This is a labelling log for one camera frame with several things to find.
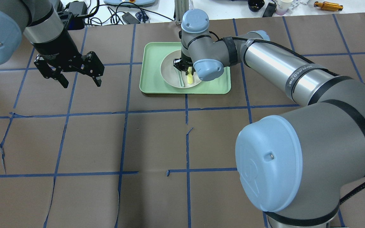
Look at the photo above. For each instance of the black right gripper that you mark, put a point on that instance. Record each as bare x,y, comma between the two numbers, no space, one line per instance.
180,66

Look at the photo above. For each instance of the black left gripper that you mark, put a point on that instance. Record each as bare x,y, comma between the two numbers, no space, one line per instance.
55,47

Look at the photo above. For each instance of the yellow plastic fork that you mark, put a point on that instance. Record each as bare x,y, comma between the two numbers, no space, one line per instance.
190,78

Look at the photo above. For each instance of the white round plate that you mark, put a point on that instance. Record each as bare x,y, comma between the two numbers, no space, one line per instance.
173,76

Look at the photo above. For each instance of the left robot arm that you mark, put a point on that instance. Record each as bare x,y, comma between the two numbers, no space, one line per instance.
47,30

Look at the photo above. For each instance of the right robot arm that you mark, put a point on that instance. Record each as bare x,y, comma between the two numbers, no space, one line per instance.
291,165

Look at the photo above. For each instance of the grey-green plastic spoon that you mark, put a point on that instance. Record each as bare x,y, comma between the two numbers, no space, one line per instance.
180,78

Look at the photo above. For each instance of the light green tray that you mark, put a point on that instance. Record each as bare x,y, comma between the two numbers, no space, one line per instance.
158,75

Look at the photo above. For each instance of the black power adapter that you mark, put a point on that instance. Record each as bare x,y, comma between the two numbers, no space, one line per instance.
74,11

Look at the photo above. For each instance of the white paper cup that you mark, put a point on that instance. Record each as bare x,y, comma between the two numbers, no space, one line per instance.
282,6

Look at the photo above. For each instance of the gold metal cylinder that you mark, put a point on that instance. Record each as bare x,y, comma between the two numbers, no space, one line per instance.
328,6

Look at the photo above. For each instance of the aluminium frame post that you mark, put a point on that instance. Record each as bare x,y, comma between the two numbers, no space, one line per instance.
180,7

